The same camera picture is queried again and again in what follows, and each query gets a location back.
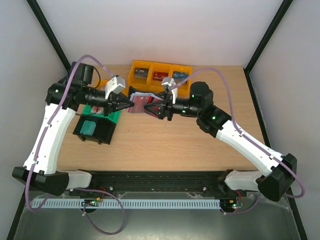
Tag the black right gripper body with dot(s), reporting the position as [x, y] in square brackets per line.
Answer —
[169, 108]

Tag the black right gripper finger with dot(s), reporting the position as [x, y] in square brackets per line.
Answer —
[155, 111]
[157, 97]

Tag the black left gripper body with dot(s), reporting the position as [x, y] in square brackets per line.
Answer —
[112, 102]

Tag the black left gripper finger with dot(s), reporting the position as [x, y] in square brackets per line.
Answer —
[122, 98]
[124, 105]

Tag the black leather card holder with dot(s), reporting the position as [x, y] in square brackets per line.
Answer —
[133, 91]

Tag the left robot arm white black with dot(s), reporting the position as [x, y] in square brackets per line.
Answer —
[63, 99]

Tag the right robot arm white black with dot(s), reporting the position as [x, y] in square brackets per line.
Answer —
[219, 124]

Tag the white red-circle card stack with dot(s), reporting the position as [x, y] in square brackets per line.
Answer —
[97, 110]

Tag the yellow bin with blue cards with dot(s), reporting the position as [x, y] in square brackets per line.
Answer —
[184, 89]

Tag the yellow bin with grey cards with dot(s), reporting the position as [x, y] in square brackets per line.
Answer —
[140, 84]

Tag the red VIP card stack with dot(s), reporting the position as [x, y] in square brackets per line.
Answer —
[159, 76]

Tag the grey VIP card stack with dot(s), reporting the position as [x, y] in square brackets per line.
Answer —
[141, 73]

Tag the blue VIP card stack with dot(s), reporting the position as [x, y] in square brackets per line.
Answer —
[180, 75]

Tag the yellow bin with red cards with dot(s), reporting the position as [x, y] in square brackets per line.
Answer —
[161, 67]

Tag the teal VIP card stack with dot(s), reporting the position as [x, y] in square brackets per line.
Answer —
[88, 128]

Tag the green plastic bin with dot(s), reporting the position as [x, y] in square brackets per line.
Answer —
[114, 117]

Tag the yellow bin near green bin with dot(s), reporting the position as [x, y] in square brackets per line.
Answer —
[102, 85]

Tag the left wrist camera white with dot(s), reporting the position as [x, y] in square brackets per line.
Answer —
[115, 85]

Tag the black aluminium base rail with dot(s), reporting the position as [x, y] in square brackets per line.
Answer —
[160, 181]

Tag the white slotted cable duct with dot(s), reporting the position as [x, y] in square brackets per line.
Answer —
[59, 203]

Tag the black frame post left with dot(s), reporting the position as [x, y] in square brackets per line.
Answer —
[42, 20]

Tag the black frame post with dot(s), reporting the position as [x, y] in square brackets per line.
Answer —
[42, 20]
[276, 20]

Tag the black frame post right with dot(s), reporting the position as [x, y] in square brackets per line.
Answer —
[276, 20]

